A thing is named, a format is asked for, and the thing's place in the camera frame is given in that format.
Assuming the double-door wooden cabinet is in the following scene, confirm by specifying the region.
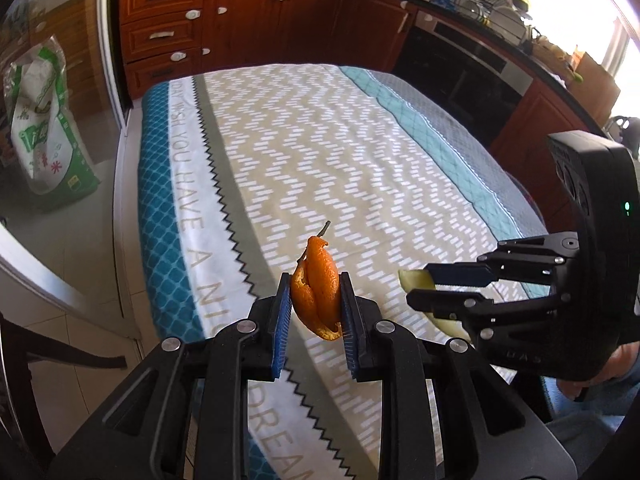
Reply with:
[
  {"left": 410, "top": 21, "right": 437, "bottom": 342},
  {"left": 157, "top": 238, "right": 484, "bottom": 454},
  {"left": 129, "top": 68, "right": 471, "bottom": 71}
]
[{"left": 200, "top": 0, "right": 351, "bottom": 68}]

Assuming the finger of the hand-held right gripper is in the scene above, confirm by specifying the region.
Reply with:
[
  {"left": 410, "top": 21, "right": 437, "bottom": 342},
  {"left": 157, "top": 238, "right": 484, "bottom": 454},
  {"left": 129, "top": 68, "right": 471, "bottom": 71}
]
[
  {"left": 425, "top": 232, "right": 581, "bottom": 287},
  {"left": 406, "top": 292, "right": 567, "bottom": 347}
]

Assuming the glass sliding door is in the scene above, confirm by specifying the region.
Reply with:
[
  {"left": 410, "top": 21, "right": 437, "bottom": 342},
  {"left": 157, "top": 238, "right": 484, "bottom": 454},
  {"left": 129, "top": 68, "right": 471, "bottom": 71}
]
[{"left": 0, "top": 0, "right": 146, "bottom": 346}]

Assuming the built-in black oven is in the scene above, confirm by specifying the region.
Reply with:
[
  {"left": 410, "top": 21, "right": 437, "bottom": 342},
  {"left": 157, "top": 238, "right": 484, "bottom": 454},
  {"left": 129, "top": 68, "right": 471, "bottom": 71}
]
[{"left": 392, "top": 7, "right": 533, "bottom": 146}]

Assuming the light blue fleece clothing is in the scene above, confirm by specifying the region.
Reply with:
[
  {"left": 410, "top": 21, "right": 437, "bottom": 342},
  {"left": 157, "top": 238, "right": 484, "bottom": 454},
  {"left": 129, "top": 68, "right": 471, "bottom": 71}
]
[{"left": 542, "top": 375, "right": 640, "bottom": 480}]

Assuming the pale green peel strip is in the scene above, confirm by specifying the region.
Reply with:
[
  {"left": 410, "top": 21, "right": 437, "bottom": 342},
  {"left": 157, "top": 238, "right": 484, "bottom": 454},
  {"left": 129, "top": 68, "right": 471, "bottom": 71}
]
[{"left": 397, "top": 269, "right": 473, "bottom": 343}]

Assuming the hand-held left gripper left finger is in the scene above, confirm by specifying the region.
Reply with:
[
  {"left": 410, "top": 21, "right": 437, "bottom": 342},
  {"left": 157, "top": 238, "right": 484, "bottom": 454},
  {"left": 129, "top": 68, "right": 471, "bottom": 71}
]
[{"left": 50, "top": 272, "right": 293, "bottom": 480}]

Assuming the white green rice bag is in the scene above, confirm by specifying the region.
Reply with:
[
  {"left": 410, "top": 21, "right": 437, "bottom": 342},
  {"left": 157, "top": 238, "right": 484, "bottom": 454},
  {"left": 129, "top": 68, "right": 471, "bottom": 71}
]
[{"left": 5, "top": 35, "right": 101, "bottom": 211}]

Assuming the person's right hand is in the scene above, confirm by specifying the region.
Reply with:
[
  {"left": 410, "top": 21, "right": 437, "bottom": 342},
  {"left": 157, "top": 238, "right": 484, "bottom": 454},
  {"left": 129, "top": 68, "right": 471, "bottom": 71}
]
[{"left": 556, "top": 340, "right": 640, "bottom": 402}]

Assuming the narrow wooden cabinet door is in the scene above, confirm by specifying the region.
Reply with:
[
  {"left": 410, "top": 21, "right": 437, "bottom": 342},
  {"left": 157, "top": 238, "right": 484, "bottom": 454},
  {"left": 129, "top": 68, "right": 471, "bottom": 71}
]
[{"left": 335, "top": 0, "right": 416, "bottom": 73}]

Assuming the black countertop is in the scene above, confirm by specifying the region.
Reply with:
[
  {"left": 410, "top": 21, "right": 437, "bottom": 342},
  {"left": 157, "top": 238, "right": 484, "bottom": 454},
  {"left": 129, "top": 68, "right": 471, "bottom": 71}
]
[{"left": 117, "top": 0, "right": 611, "bottom": 126}]

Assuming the brown paper bag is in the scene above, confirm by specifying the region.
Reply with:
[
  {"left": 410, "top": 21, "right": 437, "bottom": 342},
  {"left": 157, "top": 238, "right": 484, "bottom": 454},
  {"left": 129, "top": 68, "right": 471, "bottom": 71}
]
[{"left": 567, "top": 47, "right": 623, "bottom": 116}]

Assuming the patterned tablecloth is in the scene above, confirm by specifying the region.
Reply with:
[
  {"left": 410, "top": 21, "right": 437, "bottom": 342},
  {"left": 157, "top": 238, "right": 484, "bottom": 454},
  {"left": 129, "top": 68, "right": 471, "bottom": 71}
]
[{"left": 112, "top": 62, "right": 546, "bottom": 480}]

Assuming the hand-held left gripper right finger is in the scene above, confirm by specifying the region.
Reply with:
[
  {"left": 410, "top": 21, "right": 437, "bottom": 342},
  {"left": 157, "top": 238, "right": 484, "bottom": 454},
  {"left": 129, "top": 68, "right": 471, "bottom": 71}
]
[{"left": 340, "top": 271, "right": 573, "bottom": 480}]

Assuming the wooden drawer cabinet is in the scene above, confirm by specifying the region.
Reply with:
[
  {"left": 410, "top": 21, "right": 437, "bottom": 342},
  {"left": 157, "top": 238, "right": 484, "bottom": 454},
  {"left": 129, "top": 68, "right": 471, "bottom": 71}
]
[{"left": 117, "top": 0, "right": 211, "bottom": 101}]

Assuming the orange peel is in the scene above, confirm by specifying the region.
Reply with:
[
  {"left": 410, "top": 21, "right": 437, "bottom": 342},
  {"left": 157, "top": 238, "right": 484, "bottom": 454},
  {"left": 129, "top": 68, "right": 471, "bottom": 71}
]
[{"left": 290, "top": 220, "right": 346, "bottom": 342}]

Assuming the wire dish rack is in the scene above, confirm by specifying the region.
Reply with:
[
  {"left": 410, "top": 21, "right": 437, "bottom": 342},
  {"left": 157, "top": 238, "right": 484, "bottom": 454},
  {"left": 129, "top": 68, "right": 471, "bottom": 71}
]
[{"left": 452, "top": 0, "right": 536, "bottom": 46}]

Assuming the dark wooden chair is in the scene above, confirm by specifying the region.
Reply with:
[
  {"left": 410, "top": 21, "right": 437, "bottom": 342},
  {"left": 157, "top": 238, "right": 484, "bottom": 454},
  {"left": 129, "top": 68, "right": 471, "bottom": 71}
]
[{"left": 0, "top": 310, "right": 128, "bottom": 466}]

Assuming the wide wooden cabinet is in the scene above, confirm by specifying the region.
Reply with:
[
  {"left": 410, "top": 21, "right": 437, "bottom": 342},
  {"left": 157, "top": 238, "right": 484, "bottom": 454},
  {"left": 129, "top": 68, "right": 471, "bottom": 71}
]
[{"left": 490, "top": 80, "right": 608, "bottom": 221}]

